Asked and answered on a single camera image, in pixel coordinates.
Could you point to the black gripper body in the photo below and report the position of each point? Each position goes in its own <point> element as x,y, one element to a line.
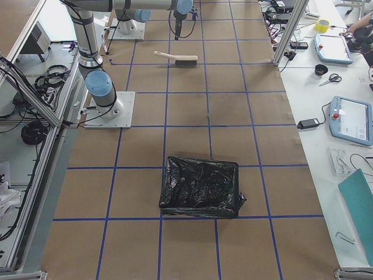
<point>178,18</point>

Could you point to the white hand brush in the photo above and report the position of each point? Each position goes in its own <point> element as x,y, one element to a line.
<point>180,60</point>

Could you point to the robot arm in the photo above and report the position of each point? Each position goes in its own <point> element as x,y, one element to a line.
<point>81,13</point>
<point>128,20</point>

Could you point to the black bin at edge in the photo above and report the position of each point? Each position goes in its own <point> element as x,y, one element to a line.
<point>201,188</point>

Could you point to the grey control box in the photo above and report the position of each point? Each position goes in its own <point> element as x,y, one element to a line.
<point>38,43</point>

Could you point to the yellow tape roll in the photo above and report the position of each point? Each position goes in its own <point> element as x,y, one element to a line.
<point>322,25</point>

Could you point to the black small bowl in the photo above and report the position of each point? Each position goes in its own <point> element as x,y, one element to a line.
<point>320,69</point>

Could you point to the upper teach pendant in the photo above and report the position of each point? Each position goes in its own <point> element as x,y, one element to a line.
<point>332,49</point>

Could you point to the teach pendant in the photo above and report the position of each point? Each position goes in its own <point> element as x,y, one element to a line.
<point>351,120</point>
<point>332,49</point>

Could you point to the black power brick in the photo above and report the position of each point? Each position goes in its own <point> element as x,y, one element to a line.
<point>308,123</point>

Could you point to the scissors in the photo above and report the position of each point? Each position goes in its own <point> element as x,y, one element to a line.
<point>334,77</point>

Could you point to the lower teach pendant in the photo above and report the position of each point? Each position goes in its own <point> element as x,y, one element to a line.
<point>351,120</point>

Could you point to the paper sheet with drawing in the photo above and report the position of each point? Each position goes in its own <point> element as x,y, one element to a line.
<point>340,162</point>

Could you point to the teal folder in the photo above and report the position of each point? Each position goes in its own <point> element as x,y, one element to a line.
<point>357,196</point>

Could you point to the hex key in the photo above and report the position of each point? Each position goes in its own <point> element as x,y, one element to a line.
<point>345,237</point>

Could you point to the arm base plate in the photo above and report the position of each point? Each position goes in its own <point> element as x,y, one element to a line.
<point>137,34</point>
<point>120,116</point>

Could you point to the front aluminium frame post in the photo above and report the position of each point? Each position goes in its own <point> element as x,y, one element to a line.
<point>293,21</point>

